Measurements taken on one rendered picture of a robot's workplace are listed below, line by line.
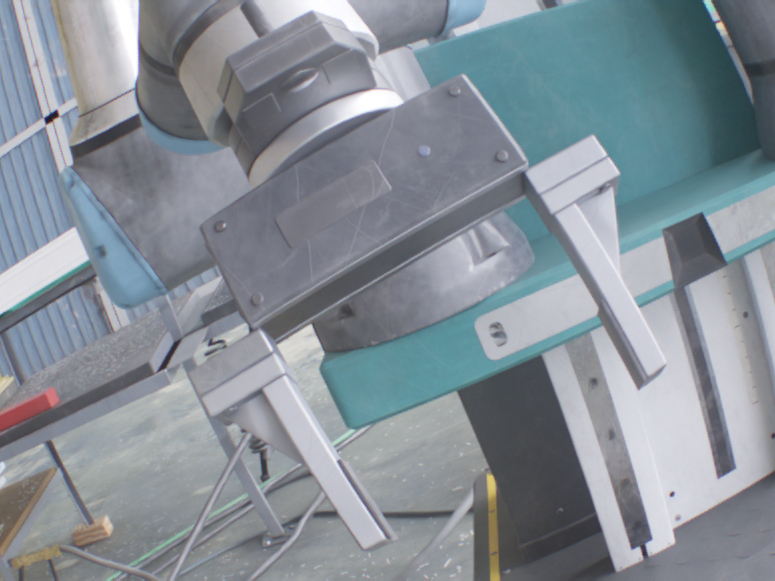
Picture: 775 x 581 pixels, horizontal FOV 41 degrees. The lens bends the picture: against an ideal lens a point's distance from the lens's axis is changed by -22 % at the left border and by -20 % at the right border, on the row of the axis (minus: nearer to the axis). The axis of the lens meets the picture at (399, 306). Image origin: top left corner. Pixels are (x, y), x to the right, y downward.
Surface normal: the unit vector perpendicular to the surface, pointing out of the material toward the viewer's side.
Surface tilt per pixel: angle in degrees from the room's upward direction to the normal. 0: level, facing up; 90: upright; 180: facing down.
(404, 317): 90
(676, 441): 90
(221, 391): 66
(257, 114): 155
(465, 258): 70
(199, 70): 79
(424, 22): 141
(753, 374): 90
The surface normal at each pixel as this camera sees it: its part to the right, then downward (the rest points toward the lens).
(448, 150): -0.10, -0.22
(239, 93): -0.83, 0.39
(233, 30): -0.34, -0.07
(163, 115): -0.46, 0.81
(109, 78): -0.02, 0.36
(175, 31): -0.72, 0.25
